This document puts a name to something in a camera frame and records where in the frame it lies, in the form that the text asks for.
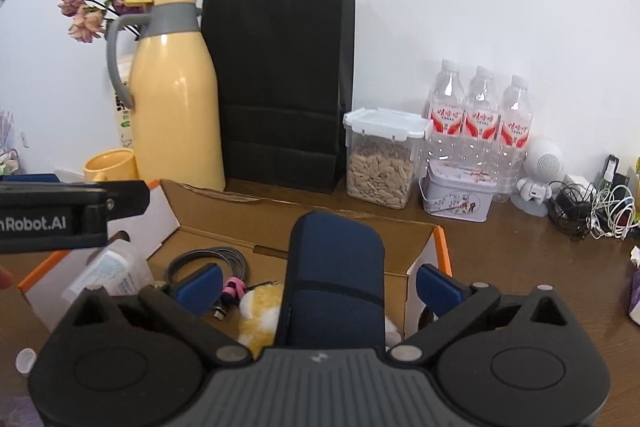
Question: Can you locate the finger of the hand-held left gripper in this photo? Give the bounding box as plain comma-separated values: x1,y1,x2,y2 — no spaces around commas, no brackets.
0,174,62,184
102,179,151,223

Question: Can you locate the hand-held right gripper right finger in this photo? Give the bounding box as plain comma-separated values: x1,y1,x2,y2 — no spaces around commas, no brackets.
387,263,581,369

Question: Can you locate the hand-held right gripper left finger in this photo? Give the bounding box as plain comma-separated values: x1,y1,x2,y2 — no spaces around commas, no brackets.
57,263,253,369

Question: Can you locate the black cable with pink tie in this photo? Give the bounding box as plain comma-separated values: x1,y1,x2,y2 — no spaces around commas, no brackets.
214,277,281,320

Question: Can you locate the grey braided cable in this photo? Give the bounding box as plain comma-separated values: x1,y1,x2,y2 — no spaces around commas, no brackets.
165,247,251,293

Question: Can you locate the yellow white plush toy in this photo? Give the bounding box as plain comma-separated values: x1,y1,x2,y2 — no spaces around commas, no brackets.
236,284,401,360

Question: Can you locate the white plastic jar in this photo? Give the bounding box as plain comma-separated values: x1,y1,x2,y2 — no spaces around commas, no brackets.
61,242,155,303

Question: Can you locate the red cardboard box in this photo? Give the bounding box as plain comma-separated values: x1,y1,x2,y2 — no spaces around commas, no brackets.
17,178,453,350

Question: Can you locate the navy blue pouch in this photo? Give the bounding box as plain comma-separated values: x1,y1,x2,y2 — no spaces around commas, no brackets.
274,211,388,350

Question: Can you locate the small white ribbed lid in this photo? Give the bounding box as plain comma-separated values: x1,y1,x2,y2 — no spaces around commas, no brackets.
15,348,38,375

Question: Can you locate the yellow mug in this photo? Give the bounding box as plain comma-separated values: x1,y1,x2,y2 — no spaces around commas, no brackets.
82,148,138,182

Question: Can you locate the white milk carton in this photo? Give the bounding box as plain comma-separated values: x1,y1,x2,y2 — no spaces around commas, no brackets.
114,54,138,152

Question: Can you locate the printed white tin box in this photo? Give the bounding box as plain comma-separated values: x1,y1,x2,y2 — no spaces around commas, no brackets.
419,159,496,224

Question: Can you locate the yellow thermos jug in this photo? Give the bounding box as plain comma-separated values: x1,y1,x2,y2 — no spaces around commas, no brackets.
105,0,227,192

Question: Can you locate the clear seed container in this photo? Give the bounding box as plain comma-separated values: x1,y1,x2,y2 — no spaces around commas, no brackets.
343,107,433,210

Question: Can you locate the white robot speaker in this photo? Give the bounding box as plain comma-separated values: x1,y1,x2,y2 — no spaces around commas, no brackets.
510,136,566,216

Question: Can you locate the clear water bottle red label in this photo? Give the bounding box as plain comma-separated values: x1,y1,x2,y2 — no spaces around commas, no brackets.
426,59,468,168
462,66,502,168
495,74,533,202

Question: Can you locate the black paper bag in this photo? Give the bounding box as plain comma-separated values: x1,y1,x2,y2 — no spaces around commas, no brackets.
201,0,357,194

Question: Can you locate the purple tissue pack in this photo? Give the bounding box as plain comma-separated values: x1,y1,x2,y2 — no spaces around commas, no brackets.
627,246,640,325

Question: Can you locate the black upright charger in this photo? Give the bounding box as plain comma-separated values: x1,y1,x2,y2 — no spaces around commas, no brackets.
602,153,621,188

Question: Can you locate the black charger cable bundle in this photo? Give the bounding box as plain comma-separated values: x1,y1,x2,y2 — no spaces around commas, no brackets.
547,179,598,240

